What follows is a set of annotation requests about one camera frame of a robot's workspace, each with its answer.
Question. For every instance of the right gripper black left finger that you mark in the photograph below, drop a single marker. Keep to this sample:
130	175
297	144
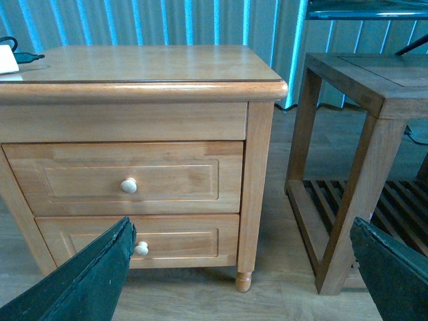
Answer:
86	287

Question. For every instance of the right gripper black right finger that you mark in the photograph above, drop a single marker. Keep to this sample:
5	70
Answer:
394	274

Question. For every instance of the round drawer knob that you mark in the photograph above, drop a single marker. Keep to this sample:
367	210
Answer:
141	248
129	185

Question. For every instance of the wooden drawer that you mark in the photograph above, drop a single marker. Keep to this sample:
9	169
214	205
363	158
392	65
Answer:
173	241
172	177

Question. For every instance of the white charger adapter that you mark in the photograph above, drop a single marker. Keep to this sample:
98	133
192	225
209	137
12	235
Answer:
8	63

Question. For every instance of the light wooden nightstand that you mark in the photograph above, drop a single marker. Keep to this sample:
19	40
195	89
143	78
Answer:
137	94

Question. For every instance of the dark wooden side table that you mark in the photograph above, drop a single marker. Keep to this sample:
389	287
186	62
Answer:
392	90

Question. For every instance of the pale pleated curtain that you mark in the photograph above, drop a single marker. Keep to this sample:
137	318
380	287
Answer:
277	31

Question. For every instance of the glass table top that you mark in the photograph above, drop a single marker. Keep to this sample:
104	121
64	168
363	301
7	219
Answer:
366	10

